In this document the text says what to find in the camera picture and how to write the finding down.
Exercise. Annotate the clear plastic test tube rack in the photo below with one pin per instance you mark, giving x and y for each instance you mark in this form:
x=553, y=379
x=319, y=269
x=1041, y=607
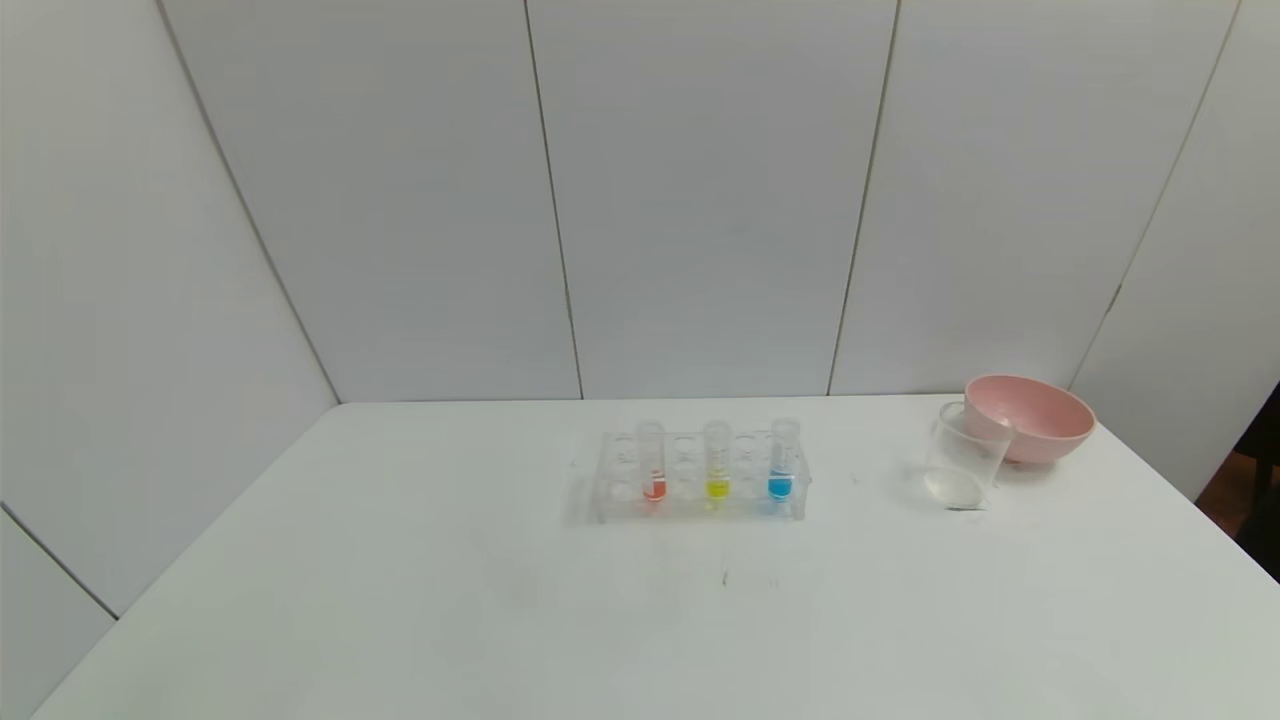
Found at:
x=690, y=505

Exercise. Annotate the test tube with blue pigment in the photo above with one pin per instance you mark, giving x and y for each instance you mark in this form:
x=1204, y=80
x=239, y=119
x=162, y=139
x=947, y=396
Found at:
x=781, y=487

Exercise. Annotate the clear glass beaker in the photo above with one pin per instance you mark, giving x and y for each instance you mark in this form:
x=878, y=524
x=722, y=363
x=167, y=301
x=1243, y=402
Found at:
x=960, y=470

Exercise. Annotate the dark furniture beside table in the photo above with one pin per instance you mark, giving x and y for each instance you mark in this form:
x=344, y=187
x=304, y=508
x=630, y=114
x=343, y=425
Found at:
x=1265, y=520

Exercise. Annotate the pink plastic bowl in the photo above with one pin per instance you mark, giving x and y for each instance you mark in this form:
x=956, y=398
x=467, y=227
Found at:
x=1045, y=425

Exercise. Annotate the test tube with yellow pigment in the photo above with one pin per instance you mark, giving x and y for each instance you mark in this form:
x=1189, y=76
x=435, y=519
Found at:
x=717, y=487

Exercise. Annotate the test tube with red pigment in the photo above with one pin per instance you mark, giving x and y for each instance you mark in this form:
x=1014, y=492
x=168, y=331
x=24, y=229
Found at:
x=653, y=488

